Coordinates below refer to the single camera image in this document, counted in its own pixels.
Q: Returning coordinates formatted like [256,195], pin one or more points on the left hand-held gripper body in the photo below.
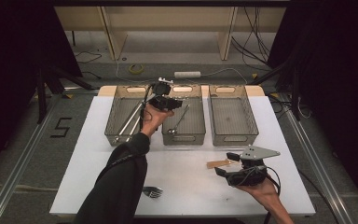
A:
[163,101]

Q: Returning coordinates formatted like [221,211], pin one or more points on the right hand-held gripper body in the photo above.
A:
[251,169]

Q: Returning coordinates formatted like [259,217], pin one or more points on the dark metal spoon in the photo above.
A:
[177,122]

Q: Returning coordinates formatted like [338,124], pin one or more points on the mesh basket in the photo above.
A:
[192,121]
[118,112]
[233,124]

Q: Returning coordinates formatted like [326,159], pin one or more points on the white chopstick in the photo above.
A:
[133,117]
[134,128]

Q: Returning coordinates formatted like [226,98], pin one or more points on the metal chopstick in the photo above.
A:
[121,134]

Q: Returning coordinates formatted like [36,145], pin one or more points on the person's left hand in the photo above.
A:
[154,119]

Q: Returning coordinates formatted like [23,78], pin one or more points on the person's right hand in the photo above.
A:
[265,191]

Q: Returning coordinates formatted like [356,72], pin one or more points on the white power strip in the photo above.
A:
[187,74]

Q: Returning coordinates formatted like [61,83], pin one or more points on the yellow tape roll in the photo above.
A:
[135,69]

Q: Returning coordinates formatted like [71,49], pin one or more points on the beige wooden shelf unit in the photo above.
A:
[167,21]

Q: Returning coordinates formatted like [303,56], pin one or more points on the black metal stand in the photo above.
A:
[41,96]
[296,99]

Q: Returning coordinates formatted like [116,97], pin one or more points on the black overhead beam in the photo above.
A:
[167,2]

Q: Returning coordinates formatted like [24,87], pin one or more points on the black curtain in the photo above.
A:
[18,62]
[338,77]

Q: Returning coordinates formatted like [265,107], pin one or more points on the aluminium floor rail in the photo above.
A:
[313,161]
[15,174]

